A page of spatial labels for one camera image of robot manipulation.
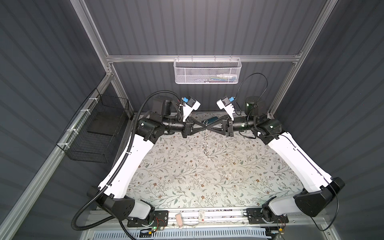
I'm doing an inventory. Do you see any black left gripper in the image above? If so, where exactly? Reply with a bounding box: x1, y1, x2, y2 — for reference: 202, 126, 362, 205
162, 116, 206, 140

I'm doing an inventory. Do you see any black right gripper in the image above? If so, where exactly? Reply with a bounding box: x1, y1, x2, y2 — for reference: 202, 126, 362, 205
205, 114, 254, 138

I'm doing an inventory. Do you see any silver metal carabiner key holder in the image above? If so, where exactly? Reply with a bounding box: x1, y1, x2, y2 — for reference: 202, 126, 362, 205
203, 129, 209, 156

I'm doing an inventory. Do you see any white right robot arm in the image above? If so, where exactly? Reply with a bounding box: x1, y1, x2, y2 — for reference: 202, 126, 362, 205
207, 97, 346, 223

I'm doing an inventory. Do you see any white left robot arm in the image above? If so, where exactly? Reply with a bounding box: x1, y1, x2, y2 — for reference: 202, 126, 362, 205
88, 95, 204, 222

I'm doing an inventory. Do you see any teal stapler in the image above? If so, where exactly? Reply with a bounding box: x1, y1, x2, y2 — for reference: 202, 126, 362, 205
202, 117, 219, 126

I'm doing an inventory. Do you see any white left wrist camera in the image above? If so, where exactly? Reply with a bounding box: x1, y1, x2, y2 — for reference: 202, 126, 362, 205
181, 96, 201, 122

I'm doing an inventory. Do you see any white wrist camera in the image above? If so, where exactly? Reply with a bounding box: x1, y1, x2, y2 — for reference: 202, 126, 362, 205
216, 97, 235, 121
181, 96, 201, 122

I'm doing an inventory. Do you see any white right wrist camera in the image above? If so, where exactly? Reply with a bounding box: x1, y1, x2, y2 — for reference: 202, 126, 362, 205
216, 97, 235, 121

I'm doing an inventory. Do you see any white wire mesh basket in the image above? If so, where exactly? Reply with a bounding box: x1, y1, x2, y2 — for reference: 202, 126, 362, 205
173, 58, 242, 85

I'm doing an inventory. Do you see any black right camera cable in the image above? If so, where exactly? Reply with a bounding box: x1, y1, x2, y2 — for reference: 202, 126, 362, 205
234, 72, 269, 116

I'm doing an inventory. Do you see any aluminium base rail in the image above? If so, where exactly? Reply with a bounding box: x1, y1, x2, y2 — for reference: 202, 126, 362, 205
86, 205, 326, 230

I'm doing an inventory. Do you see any black wire wall basket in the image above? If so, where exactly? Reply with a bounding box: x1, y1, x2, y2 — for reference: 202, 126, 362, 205
57, 90, 130, 164

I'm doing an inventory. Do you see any black corrugated cable conduit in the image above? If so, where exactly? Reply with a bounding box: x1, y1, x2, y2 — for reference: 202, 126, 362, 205
71, 90, 182, 240

